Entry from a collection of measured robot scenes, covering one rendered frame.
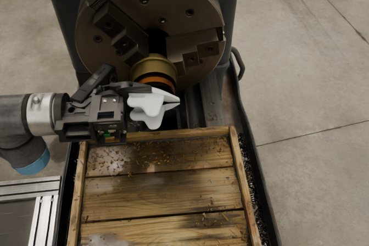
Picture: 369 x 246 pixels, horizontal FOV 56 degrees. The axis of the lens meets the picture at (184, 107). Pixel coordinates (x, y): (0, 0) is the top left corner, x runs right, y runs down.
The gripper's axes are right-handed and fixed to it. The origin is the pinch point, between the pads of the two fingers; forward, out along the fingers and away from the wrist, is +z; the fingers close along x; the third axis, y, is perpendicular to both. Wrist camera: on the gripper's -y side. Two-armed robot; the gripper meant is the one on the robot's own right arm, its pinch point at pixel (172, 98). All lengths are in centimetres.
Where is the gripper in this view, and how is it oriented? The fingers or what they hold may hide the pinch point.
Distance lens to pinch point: 62.9
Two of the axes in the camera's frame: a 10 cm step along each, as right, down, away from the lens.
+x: 0.0, -6.4, -7.7
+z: 10.0, -0.5, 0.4
